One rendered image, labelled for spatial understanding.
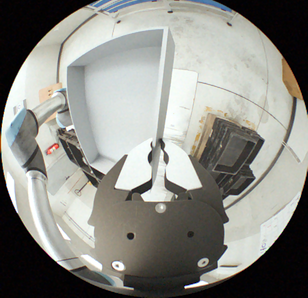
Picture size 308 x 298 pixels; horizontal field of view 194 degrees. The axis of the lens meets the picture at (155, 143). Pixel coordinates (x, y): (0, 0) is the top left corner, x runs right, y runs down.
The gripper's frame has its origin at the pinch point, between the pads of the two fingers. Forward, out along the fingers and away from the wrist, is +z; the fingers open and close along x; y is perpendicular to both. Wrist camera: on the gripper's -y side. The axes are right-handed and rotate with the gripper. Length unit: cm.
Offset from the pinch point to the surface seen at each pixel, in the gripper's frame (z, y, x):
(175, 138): 36.3, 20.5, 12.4
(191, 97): 34.9, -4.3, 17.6
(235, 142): 41, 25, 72
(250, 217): -36, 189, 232
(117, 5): 82, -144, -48
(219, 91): 90, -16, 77
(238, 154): 38, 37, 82
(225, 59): 89, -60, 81
